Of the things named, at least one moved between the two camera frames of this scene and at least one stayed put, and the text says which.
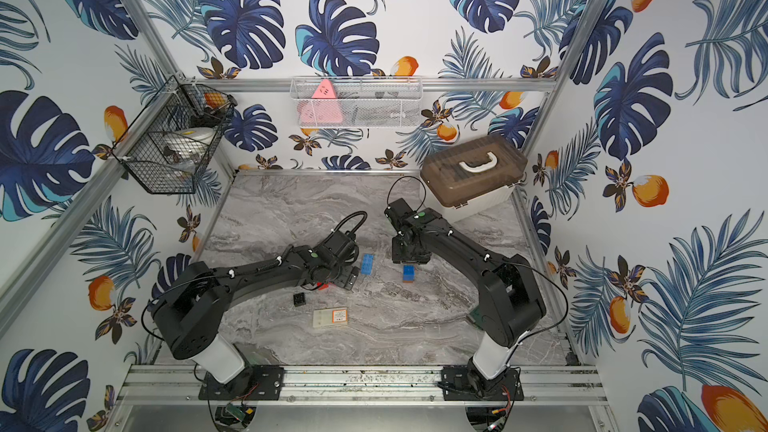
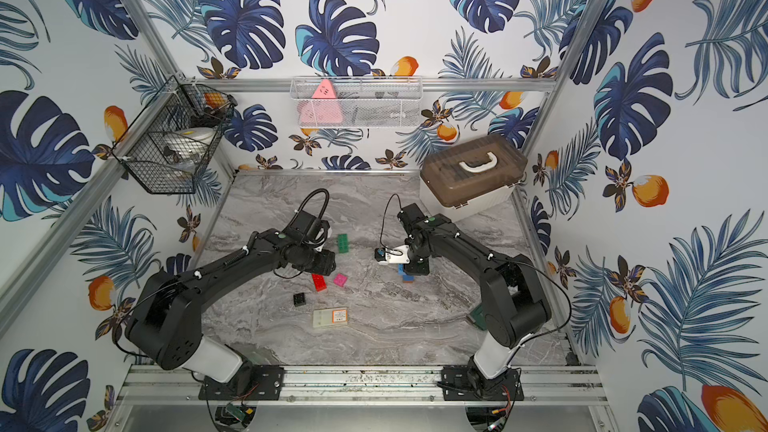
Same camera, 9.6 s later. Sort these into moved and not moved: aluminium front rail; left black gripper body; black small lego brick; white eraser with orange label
Moved: left black gripper body
Not moved: aluminium front rail; white eraser with orange label; black small lego brick
